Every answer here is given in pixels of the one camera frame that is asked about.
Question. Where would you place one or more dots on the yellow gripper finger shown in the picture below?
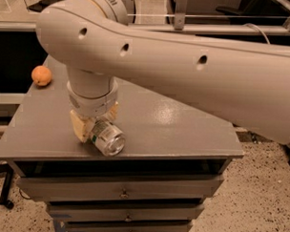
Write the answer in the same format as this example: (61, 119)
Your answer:
(112, 113)
(82, 125)

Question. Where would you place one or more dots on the grey drawer cabinet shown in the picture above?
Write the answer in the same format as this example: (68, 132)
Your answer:
(173, 159)

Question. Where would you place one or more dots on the silver green 7up can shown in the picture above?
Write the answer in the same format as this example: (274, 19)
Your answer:
(107, 138)

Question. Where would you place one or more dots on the metal railing frame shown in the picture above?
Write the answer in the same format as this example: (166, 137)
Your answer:
(205, 17)

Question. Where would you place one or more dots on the orange fruit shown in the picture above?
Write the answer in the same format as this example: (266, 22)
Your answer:
(41, 76)

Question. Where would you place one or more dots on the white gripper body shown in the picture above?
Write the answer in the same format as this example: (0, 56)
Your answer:
(92, 106)

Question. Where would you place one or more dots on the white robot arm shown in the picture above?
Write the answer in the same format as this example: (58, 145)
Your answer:
(246, 83)

